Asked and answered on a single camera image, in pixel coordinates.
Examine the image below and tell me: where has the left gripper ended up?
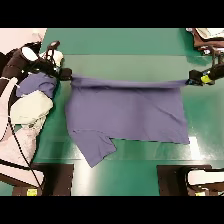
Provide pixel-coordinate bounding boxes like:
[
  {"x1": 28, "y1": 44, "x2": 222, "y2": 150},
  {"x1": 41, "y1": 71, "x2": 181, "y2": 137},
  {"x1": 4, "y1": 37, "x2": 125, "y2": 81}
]
[{"x1": 59, "y1": 67, "x2": 74, "y2": 82}]

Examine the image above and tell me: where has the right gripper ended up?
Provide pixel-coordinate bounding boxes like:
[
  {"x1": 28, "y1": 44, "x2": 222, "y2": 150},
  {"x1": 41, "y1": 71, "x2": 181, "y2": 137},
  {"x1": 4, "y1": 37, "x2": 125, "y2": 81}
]
[{"x1": 187, "y1": 69, "x2": 204, "y2": 86}]

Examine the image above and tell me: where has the purple T-shirt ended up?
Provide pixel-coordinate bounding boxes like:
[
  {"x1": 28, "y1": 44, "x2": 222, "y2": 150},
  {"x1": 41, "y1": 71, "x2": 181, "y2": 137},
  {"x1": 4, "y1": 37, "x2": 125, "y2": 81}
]
[{"x1": 64, "y1": 74, "x2": 191, "y2": 168}]

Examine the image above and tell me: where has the blue garment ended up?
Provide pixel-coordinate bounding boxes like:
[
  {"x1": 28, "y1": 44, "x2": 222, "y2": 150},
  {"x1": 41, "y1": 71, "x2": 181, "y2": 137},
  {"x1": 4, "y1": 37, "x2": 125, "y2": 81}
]
[{"x1": 15, "y1": 71, "x2": 58, "y2": 100}]

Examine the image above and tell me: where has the brown garment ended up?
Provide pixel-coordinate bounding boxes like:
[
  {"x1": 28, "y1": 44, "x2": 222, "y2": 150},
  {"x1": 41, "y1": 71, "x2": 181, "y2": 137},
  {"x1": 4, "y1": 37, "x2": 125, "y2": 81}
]
[{"x1": 185, "y1": 27, "x2": 224, "y2": 52}]

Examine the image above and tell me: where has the cream garment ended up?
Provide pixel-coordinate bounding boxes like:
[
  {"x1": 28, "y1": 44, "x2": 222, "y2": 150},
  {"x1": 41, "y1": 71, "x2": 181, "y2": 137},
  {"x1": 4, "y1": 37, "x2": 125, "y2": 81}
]
[{"x1": 9, "y1": 90, "x2": 55, "y2": 127}]

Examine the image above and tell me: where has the white garment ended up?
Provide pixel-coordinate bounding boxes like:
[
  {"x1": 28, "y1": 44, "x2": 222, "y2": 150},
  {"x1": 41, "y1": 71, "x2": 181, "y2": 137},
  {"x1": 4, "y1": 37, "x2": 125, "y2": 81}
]
[{"x1": 195, "y1": 27, "x2": 224, "y2": 39}]

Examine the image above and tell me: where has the pale pink garment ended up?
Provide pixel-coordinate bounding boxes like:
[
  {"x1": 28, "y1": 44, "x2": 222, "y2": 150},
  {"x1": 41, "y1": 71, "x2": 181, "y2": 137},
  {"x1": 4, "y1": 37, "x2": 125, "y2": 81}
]
[
  {"x1": 0, "y1": 126, "x2": 42, "y2": 168},
  {"x1": 0, "y1": 27, "x2": 48, "y2": 55}
]

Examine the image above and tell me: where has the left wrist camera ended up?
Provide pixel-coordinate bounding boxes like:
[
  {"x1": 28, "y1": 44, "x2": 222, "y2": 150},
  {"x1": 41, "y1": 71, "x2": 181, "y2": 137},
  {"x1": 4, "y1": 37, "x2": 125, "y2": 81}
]
[{"x1": 45, "y1": 40, "x2": 62, "y2": 65}]

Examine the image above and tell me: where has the black cable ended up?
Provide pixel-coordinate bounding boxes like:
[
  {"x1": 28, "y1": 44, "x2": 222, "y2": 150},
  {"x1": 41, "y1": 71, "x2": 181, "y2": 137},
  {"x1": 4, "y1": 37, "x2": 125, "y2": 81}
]
[{"x1": 6, "y1": 113, "x2": 44, "y2": 193}]

